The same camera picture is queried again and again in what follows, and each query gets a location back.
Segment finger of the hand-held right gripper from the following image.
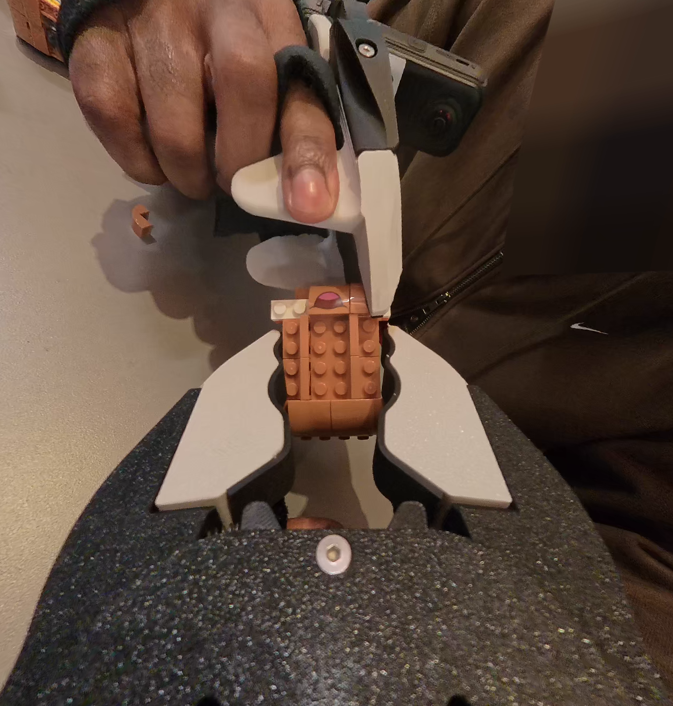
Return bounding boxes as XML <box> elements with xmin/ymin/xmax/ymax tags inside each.
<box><xmin>345</xmin><ymin>149</ymin><xmax>405</xmax><ymax>319</ymax></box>

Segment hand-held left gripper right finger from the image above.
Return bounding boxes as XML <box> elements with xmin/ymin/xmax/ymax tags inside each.
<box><xmin>375</xmin><ymin>324</ymin><xmax>513</xmax><ymax>509</ymax></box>

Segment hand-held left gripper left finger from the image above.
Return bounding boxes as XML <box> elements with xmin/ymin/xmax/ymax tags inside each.
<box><xmin>156</xmin><ymin>329</ymin><xmax>294</xmax><ymax>525</ymax></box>

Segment brown lego face piece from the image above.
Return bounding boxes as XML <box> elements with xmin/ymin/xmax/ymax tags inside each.
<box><xmin>309</xmin><ymin>287</ymin><xmax>351</xmax><ymax>315</ymax></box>

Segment brown lego assembly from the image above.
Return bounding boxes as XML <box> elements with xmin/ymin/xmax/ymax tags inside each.
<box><xmin>270</xmin><ymin>284</ymin><xmax>392</xmax><ymax>442</ymax></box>

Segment brown lego arch piece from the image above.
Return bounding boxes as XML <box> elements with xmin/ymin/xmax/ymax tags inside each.
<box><xmin>129</xmin><ymin>204</ymin><xmax>157</xmax><ymax>243</ymax></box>

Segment brown lego figure body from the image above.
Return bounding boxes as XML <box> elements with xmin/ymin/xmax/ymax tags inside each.
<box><xmin>7</xmin><ymin>0</ymin><xmax>67</xmax><ymax>61</ymax></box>

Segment person's right hand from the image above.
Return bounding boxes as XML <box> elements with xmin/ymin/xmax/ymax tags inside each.
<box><xmin>69</xmin><ymin>0</ymin><xmax>341</xmax><ymax>225</ymax></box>

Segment person's brown jacket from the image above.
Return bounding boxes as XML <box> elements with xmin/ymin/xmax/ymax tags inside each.
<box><xmin>367</xmin><ymin>0</ymin><xmax>673</xmax><ymax>706</ymax></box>

